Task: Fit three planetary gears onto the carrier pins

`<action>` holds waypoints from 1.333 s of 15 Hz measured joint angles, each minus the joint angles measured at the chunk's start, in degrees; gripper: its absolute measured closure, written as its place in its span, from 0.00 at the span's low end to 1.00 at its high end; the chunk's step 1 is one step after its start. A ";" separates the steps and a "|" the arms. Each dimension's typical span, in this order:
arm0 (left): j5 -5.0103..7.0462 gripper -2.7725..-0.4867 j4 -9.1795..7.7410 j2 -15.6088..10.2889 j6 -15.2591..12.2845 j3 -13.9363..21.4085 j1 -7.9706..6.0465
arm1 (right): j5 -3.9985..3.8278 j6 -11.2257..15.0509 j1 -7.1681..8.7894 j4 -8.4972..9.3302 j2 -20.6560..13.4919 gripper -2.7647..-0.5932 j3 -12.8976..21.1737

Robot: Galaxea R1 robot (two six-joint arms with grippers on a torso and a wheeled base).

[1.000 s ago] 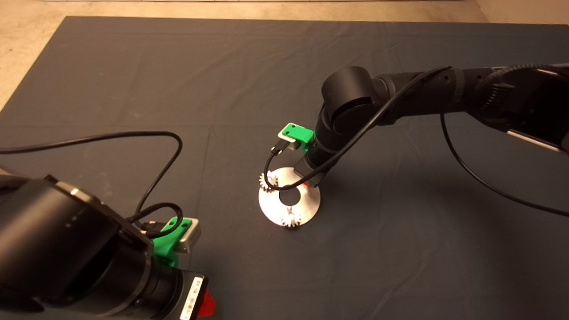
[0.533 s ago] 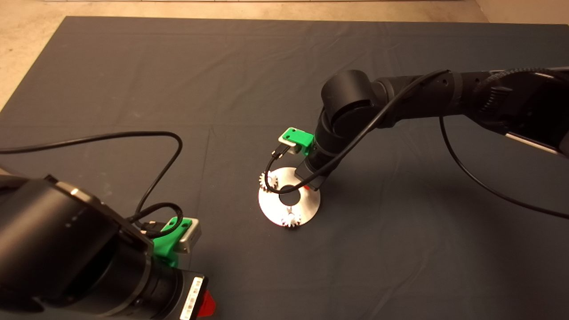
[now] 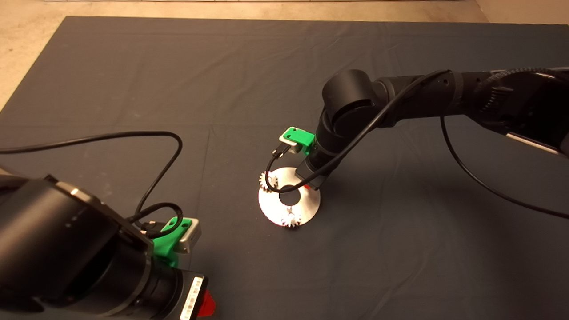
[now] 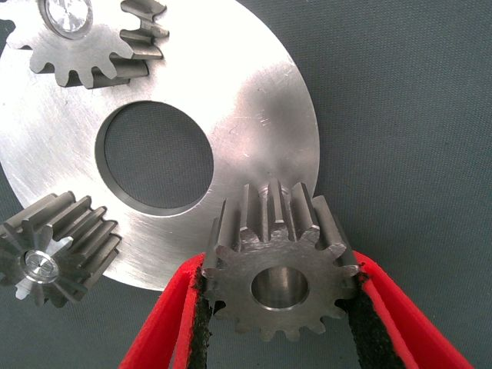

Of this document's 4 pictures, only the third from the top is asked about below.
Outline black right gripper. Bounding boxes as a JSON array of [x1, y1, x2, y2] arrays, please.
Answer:
[[295, 161, 328, 191]]

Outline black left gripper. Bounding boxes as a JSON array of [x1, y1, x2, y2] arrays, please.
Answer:
[[152, 266, 217, 320]]

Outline white round peg plate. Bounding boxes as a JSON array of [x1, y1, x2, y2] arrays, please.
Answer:
[[258, 167, 321, 228]]

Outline dark grey table cloth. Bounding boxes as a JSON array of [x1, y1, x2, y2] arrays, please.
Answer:
[[0, 17, 569, 320]]

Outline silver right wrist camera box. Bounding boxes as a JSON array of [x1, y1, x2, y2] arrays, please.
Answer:
[[279, 133, 304, 155]]

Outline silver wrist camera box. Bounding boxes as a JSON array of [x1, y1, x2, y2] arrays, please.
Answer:
[[176, 220, 201, 254], [279, 133, 304, 155]]

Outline green right camera mount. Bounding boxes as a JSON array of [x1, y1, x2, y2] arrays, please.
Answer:
[[284, 127, 317, 156]]

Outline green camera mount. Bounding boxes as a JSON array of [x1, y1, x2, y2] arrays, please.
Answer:
[[284, 127, 317, 156], [153, 216, 192, 266]]

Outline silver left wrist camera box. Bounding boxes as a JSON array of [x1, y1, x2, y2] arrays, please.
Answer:
[[176, 220, 201, 254]]

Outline green left camera mount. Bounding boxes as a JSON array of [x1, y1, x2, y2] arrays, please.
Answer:
[[153, 216, 192, 266]]

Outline black usb camera cable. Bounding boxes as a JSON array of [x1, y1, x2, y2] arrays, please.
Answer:
[[265, 69, 569, 220]]

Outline thin black camera cable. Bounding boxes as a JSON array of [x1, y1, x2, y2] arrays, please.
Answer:
[[0, 131, 184, 237]]

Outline black braided cable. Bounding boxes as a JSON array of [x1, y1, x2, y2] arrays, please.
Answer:
[[473, 67, 569, 112]]

